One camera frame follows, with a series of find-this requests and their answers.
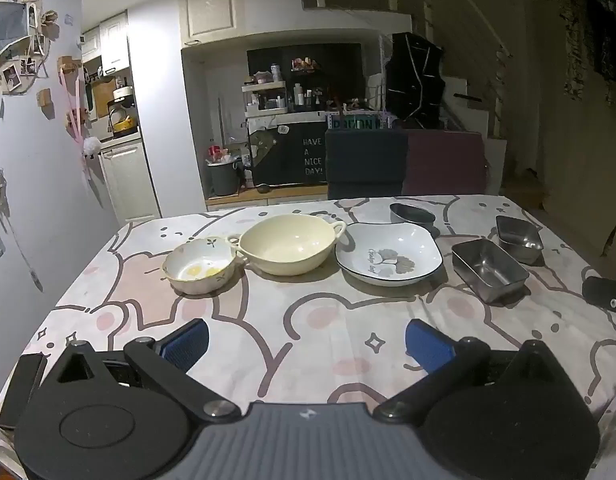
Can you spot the small rectangular steel container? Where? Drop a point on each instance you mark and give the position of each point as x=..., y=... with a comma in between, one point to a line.
x=519, y=237

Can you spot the floral bowl with yellow rim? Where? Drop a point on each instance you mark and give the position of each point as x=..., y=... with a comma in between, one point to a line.
x=188, y=262

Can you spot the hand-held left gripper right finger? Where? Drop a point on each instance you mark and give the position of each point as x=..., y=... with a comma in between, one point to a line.
x=427, y=345

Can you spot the white cabinet doors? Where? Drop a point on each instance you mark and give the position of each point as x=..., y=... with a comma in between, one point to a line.
x=128, y=180

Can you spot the white shelf rack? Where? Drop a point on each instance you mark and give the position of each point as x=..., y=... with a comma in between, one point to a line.
x=265, y=100

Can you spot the bear print tablecloth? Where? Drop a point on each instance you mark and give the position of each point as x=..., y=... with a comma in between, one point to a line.
x=308, y=320

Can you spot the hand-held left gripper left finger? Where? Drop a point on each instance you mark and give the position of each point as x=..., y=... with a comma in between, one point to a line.
x=185, y=344

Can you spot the grey trash bin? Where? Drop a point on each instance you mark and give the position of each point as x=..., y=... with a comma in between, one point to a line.
x=223, y=177

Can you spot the white square plate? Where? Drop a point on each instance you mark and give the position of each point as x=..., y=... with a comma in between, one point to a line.
x=387, y=240

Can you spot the dark blue chair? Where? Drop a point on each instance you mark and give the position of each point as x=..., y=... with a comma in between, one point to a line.
x=365, y=162

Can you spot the dark wall hanging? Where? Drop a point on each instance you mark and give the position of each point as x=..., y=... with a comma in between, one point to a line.
x=595, y=35

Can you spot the large rectangular steel container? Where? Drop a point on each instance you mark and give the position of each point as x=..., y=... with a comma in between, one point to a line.
x=489, y=270

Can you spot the round steel bowl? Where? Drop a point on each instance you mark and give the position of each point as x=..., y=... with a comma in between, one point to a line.
x=411, y=212

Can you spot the maroon chair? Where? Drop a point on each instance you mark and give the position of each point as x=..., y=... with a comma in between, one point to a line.
x=445, y=162

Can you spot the black phone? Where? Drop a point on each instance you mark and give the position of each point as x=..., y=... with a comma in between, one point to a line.
x=20, y=390

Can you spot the black jacket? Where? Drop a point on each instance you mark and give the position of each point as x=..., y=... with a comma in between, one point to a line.
x=415, y=80

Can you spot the white upper cabinet door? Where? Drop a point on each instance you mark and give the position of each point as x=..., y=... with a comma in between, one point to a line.
x=208, y=10

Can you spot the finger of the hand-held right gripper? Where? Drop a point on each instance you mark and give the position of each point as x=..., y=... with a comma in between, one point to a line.
x=607, y=297

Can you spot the black chalkboard cabinet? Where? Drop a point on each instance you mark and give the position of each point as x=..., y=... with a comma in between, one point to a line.
x=288, y=155

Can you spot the wall photo collage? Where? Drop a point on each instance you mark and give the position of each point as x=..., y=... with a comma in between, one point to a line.
x=10, y=35

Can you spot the white plush toy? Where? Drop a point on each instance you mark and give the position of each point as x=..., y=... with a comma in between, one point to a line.
x=91, y=145

